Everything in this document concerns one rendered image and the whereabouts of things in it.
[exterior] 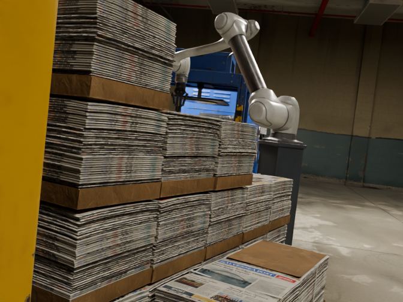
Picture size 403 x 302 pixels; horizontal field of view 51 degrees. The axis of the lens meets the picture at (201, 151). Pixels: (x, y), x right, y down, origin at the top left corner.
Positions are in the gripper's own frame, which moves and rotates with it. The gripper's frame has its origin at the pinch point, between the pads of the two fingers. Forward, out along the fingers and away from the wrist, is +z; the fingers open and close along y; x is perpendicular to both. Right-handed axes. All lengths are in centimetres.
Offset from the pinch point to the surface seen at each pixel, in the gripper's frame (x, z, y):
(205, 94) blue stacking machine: 308, -38, -31
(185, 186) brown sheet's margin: -180, 27, 46
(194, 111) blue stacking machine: 309, -13, -46
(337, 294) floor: 0, 114, 126
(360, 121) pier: 816, -50, 285
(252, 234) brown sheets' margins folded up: -129, 51, 65
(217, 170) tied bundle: -164, 23, 53
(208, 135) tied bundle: -171, 12, 49
